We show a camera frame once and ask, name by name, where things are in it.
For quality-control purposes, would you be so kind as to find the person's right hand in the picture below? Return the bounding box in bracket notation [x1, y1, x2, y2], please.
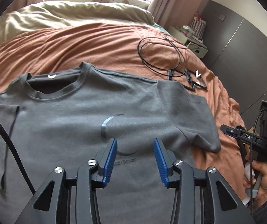
[252, 160, 267, 209]

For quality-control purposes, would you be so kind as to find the orange-brown bed sheet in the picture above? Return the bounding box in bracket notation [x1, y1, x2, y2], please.
[0, 23, 245, 199]

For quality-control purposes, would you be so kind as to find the white bedside cabinet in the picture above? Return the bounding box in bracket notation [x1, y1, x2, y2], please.
[168, 26, 208, 59]

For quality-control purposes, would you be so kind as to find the striped gift bag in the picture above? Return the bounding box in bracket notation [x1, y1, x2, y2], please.
[189, 11, 207, 37]

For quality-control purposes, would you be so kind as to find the pink curtain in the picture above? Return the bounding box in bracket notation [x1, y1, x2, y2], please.
[148, 0, 206, 29]

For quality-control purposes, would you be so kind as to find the olive beige duvet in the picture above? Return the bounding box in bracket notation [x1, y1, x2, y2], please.
[0, 1, 154, 44]

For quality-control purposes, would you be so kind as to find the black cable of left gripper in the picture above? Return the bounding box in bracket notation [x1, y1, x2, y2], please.
[0, 107, 37, 195]

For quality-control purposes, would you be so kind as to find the black coiled cable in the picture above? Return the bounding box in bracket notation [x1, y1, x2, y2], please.
[137, 36, 188, 77]

